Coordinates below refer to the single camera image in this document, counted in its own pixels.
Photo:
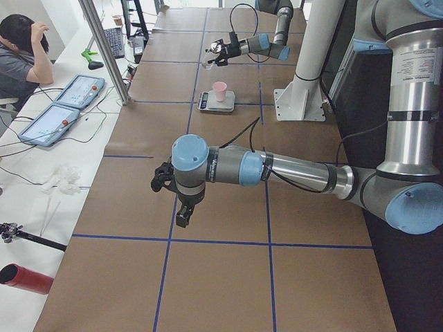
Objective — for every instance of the black tripod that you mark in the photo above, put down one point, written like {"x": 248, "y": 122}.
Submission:
{"x": 11, "y": 231}

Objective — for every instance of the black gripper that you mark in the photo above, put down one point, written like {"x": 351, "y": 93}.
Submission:
{"x": 229, "y": 50}
{"x": 189, "y": 200}

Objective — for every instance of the black computer mouse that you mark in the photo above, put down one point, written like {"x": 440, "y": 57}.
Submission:
{"x": 93, "y": 65}

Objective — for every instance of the black keyboard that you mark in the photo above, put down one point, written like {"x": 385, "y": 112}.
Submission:
{"x": 115, "y": 39}

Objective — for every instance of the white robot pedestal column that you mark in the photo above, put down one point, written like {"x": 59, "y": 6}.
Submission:
{"x": 302, "y": 99}

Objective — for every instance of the red cylinder bottle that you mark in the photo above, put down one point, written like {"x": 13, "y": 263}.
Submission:
{"x": 25, "y": 279}

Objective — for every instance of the grey digital kitchen scale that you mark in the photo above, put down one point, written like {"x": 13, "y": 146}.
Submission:
{"x": 208, "y": 103}

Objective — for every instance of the white plastic tweezers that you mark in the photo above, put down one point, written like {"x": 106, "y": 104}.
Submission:
{"x": 48, "y": 215}

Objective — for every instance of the blue teach pendant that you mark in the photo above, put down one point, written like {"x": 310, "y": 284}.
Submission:
{"x": 49, "y": 126}
{"x": 80, "y": 92}

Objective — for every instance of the crumpled white tissue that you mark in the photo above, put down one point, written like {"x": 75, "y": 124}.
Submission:
{"x": 64, "y": 179}

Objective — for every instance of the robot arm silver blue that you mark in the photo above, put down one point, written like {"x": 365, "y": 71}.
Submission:
{"x": 402, "y": 189}
{"x": 259, "y": 43}

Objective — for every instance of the seated person grey shirt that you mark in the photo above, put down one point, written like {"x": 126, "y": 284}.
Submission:
{"x": 24, "y": 58}

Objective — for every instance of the lower blue teach pendant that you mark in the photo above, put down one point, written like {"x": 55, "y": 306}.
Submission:
{"x": 49, "y": 126}

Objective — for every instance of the black box with label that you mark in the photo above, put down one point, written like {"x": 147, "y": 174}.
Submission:
{"x": 138, "y": 47}

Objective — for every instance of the upper blue teach pendant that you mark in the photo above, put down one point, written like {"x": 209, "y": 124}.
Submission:
{"x": 80, "y": 92}

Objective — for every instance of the aluminium frame post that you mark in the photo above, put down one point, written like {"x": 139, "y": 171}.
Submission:
{"x": 94, "y": 22}

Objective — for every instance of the brown paper table cover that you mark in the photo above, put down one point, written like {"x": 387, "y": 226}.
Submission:
{"x": 263, "y": 258}

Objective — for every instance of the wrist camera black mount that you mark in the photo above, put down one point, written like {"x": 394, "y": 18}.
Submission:
{"x": 164, "y": 178}
{"x": 233, "y": 37}

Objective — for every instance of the green plastic tool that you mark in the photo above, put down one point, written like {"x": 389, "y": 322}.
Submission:
{"x": 86, "y": 53}

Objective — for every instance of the pink plastic cup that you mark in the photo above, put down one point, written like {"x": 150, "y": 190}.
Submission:
{"x": 219, "y": 89}

